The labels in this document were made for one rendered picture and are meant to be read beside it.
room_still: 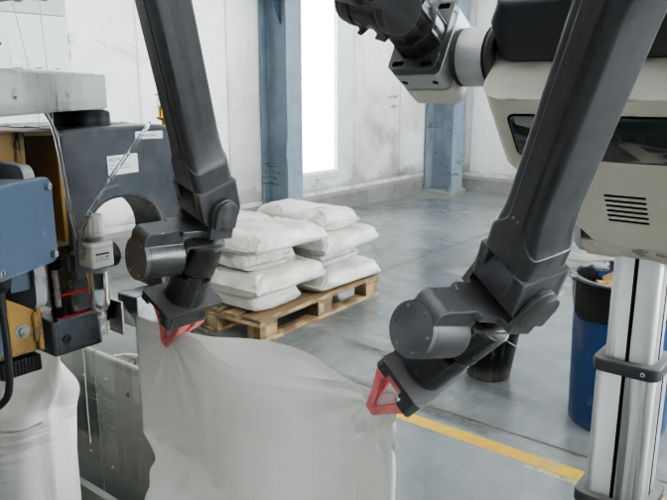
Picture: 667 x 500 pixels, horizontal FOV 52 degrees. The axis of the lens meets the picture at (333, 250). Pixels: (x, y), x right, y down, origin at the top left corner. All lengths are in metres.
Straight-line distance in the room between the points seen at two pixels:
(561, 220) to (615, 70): 0.15
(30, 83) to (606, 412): 1.03
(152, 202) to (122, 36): 4.93
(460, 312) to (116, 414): 1.34
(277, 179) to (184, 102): 6.26
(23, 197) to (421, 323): 0.41
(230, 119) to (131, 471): 5.19
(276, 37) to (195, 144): 6.19
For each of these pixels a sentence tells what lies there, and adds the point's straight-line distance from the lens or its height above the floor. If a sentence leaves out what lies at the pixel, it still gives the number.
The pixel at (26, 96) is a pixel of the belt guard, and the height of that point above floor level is 1.39.
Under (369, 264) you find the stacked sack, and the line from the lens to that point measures 4.61.
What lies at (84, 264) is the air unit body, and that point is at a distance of 1.05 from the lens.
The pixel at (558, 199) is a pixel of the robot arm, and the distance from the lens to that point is 0.60.
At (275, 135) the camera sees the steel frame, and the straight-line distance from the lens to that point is 7.06.
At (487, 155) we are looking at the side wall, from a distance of 9.59.
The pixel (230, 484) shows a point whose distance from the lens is 0.99.
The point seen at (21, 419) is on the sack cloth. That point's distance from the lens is 1.41.
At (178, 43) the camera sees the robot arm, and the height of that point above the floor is 1.44.
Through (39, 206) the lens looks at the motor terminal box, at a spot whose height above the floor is 1.28.
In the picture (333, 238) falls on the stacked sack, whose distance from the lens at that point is 4.28.
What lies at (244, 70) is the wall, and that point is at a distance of 6.91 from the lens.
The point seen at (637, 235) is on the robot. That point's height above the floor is 1.17.
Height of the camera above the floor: 1.39
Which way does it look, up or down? 13 degrees down
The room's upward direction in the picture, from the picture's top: straight up
